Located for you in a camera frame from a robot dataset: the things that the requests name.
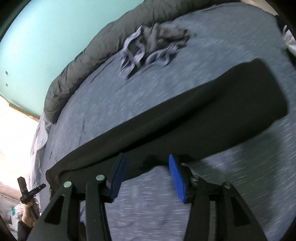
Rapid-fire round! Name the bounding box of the white folded garment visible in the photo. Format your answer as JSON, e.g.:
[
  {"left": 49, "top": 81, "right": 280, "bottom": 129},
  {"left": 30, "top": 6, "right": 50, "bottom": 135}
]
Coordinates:
[{"left": 282, "top": 25, "right": 296, "bottom": 57}]

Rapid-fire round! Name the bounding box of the blue grey bed sheet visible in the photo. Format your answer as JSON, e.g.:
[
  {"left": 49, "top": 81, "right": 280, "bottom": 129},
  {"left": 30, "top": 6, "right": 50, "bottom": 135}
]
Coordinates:
[{"left": 29, "top": 1, "right": 295, "bottom": 240}]

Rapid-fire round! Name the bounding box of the person's left hand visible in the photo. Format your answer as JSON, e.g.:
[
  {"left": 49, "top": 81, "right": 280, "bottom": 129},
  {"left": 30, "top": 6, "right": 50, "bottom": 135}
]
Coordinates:
[{"left": 22, "top": 198, "right": 40, "bottom": 228}]

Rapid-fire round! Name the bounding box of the crumpled grey blue garment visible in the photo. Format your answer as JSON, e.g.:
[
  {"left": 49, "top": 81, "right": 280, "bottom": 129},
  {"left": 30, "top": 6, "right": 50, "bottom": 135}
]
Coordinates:
[{"left": 120, "top": 23, "right": 196, "bottom": 79}]

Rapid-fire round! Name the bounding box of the black garment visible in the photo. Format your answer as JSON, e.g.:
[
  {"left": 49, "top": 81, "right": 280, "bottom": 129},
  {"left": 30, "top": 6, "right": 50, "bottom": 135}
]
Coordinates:
[{"left": 46, "top": 59, "right": 288, "bottom": 192}]

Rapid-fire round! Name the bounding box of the dark grey rolled duvet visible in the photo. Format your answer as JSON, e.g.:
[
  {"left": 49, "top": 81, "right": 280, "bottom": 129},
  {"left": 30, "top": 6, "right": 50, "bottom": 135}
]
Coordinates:
[{"left": 43, "top": 0, "right": 223, "bottom": 125}]

